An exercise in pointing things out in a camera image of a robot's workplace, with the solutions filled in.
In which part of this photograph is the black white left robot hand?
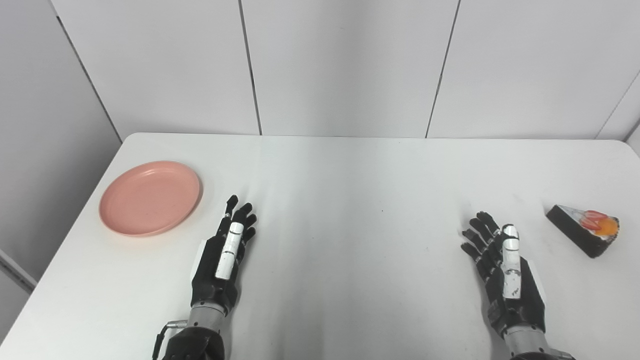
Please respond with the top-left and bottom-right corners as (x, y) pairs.
(190, 195), (258, 317)

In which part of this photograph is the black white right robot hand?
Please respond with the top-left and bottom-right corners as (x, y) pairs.
(460, 211), (547, 338)

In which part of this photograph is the chocolate cake slice with fruit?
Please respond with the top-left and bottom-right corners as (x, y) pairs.
(545, 204), (620, 259)

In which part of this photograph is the pink round plate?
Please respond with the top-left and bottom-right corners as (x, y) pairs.
(98, 160), (203, 237)

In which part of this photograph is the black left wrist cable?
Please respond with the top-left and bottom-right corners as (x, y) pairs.
(152, 320), (189, 360)

